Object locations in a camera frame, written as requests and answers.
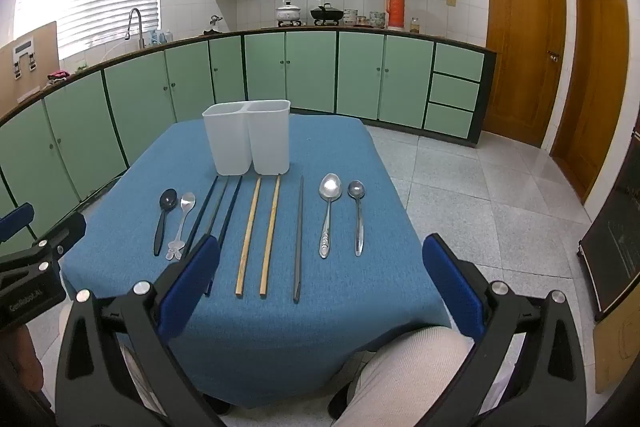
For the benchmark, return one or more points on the green lower kitchen cabinets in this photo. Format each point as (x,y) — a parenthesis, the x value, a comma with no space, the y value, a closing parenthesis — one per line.
(310,72)

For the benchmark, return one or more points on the black framed board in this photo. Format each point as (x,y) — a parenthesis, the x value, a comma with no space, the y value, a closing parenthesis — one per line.
(615,252)

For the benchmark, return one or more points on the person's leg in white trousers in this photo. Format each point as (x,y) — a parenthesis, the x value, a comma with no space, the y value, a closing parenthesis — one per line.
(400,377)

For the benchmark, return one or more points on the wooden chopstick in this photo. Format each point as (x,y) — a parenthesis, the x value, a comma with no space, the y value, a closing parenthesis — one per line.
(270,237)
(248,237)

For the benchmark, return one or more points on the glass jar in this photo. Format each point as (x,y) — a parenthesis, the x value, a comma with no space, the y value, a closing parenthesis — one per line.
(415,25)

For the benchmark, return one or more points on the small metal kettle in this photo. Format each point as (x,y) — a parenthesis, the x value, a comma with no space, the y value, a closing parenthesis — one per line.
(216,21)

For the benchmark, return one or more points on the person's left hand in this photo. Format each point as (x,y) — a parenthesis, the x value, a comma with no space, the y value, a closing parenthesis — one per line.
(20,357)

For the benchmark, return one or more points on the red cloth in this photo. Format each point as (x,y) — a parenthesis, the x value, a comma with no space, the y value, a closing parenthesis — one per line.
(57,75)

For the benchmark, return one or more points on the large silver spoon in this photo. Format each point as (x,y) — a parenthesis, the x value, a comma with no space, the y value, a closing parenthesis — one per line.
(330,187)

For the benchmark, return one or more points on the blue tablecloth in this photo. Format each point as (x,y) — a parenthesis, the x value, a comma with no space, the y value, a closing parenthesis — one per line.
(325,307)

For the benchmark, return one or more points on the orange thermos flask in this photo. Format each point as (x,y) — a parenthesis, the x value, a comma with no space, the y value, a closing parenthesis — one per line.
(395,9)

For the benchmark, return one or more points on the white cooking pot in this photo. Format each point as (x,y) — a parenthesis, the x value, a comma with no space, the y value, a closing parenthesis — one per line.
(288,13)

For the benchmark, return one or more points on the black chopstick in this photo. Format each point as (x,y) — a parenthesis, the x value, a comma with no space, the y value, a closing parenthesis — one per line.
(202,212)
(233,202)
(220,202)

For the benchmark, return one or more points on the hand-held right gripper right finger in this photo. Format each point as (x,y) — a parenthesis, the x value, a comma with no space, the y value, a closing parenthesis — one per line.
(450,287)

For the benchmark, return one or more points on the plain silver spoon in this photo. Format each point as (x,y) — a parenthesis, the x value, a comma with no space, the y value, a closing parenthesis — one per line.
(356,190)

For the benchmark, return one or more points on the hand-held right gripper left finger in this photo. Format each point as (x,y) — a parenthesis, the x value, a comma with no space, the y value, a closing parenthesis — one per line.
(192,279)

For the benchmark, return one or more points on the black plastic spoon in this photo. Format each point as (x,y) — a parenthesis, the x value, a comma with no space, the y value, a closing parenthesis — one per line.
(168,199)

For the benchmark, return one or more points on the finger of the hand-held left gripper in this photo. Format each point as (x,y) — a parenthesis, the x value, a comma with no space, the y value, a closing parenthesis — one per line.
(62,232)
(15,222)

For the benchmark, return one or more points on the white two-compartment utensil holder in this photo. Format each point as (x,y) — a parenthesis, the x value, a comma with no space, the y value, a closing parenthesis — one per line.
(235,137)

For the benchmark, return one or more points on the green cabinet drawer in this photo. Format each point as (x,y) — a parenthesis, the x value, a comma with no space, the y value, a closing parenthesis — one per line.
(454,92)
(459,62)
(449,121)

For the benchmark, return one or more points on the metal kitchen faucet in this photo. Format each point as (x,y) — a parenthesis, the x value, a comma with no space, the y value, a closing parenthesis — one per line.
(140,27)

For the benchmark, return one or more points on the cardboard box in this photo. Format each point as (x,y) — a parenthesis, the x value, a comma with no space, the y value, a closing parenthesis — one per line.
(620,347)

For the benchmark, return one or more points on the black wok with lid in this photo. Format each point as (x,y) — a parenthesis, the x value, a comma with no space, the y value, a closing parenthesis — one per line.
(326,13)

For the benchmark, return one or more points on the grey chopstick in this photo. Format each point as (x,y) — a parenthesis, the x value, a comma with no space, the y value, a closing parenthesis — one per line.
(299,237)

